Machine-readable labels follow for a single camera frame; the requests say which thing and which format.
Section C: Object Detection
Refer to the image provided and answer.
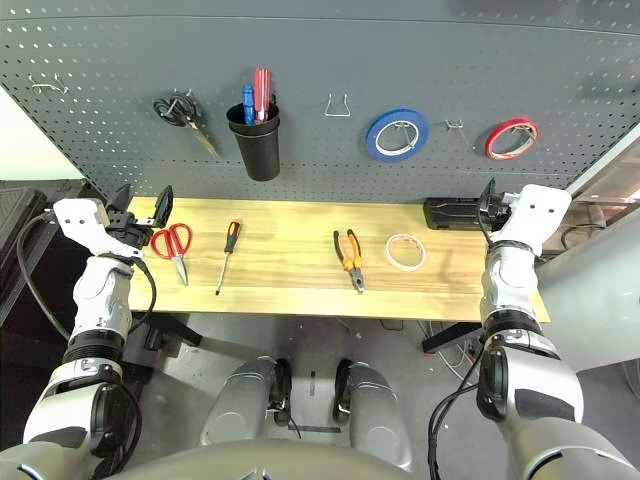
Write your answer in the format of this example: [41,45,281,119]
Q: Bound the black looped floor cable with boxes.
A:
[559,223,594,252]

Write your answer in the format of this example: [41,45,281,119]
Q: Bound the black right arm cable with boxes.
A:
[427,207,495,480]

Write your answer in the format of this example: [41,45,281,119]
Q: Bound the light grey housing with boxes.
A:
[535,223,640,372]

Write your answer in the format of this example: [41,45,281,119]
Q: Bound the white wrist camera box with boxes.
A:
[52,197,146,259]
[492,183,573,257]

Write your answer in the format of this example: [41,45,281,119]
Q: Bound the orange black pliers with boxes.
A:
[332,228,367,293]

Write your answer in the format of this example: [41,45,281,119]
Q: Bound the orange black screwdriver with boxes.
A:
[214,219,243,297]

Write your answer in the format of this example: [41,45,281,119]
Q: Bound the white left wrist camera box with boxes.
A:
[52,197,146,259]

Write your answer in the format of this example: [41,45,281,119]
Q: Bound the silver metal peg hook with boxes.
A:
[511,124,539,147]
[445,118,474,149]
[168,88,195,117]
[388,119,420,152]

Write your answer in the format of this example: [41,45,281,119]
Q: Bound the black ribbed hard case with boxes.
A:
[0,185,50,254]

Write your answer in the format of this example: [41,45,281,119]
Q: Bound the black plastic cup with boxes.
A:
[225,101,283,183]

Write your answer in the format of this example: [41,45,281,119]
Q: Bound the silver robot leg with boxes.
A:
[333,358,414,472]
[199,356,294,449]

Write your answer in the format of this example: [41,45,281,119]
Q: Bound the white floor cable bundle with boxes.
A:
[438,338,484,384]

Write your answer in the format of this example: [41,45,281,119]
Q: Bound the blue tape roll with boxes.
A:
[365,106,431,163]

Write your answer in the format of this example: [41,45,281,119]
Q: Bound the red handled scissors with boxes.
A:
[149,222,194,288]

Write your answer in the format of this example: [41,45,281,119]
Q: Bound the silver robot left leg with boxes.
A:
[199,356,294,449]

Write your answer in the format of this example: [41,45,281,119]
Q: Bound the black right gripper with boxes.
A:
[477,176,520,232]

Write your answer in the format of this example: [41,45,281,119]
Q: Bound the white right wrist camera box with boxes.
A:
[492,183,573,257]

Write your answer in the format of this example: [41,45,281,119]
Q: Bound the white tape roll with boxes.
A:
[384,232,428,273]

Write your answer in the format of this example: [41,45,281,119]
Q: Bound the black tool case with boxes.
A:
[423,196,494,232]

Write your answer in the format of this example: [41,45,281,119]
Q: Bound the blue handled screwdriver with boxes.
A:
[241,84,257,125]

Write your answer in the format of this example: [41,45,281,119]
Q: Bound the grey metal pegboard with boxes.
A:
[0,0,640,205]

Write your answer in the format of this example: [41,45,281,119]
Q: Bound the red tape roll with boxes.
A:
[483,117,542,162]

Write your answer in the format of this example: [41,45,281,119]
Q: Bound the black handled scissors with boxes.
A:
[152,89,222,161]

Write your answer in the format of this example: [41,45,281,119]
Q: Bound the silver double prong hook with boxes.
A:
[30,74,70,97]

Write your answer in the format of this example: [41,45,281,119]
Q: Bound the silver robot right leg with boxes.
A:
[333,358,414,472]

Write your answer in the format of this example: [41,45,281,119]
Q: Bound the silver wire pliers holder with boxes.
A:
[323,91,352,118]

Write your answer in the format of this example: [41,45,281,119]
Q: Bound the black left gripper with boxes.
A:
[102,183,175,247]

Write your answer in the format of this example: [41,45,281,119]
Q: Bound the grey robot torso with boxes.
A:
[107,439,416,480]

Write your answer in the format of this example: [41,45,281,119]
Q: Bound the black cabinet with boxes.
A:
[0,178,107,419]

